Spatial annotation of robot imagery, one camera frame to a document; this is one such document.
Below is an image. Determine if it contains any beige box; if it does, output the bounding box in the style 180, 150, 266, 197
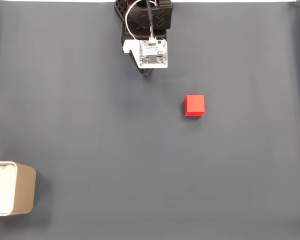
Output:
0, 161, 37, 217

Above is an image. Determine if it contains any dark blue table mat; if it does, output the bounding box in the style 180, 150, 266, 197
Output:
0, 1, 300, 240

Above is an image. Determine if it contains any red cube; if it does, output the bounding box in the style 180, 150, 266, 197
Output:
184, 94, 206, 118

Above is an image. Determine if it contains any white camera circuit board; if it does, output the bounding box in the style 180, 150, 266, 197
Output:
122, 37, 169, 69

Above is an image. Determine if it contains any black camera cable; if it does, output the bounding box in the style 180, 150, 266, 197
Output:
144, 0, 156, 38

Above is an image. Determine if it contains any white red servo wire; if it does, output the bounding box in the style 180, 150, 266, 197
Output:
124, 0, 156, 41

